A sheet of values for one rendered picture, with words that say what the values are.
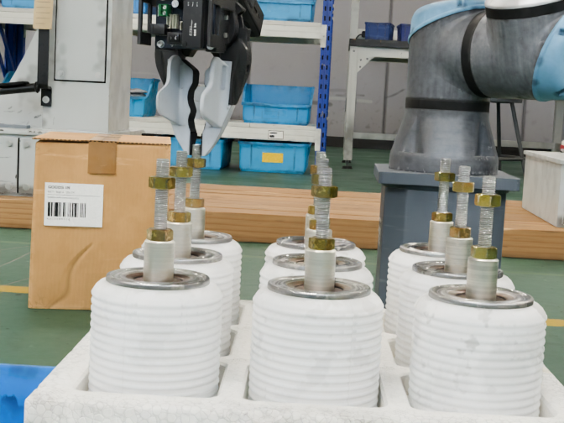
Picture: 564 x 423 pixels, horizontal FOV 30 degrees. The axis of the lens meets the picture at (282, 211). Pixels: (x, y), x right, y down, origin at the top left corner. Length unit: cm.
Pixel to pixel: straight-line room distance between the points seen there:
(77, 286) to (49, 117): 123
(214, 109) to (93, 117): 206
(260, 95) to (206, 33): 509
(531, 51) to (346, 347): 69
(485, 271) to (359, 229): 207
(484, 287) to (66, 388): 30
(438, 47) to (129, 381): 81
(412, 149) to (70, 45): 174
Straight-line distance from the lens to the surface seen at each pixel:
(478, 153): 146
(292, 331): 73
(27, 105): 318
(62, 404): 73
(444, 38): 143
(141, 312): 74
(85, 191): 186
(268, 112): 555
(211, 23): 93
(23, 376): 105
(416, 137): 145
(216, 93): 98
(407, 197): 141
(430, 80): 144
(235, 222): 284
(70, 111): 304
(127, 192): 186
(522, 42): 135
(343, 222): 282
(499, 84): 139
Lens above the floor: 39
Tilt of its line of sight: 6 degrees down
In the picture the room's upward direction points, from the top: 3 degrees clockwise
